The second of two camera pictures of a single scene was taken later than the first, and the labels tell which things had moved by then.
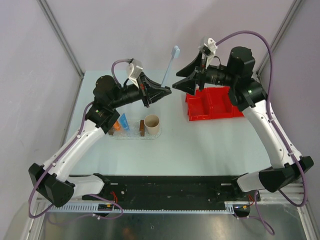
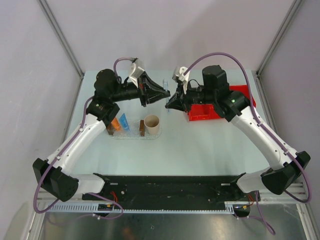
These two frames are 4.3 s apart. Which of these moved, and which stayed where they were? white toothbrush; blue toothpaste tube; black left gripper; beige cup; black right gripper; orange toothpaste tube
Moved: white toothbrush; black right gripper
Stayed: beige cup; blue toothpaste tube; orange toothpaste tube; black left gripper
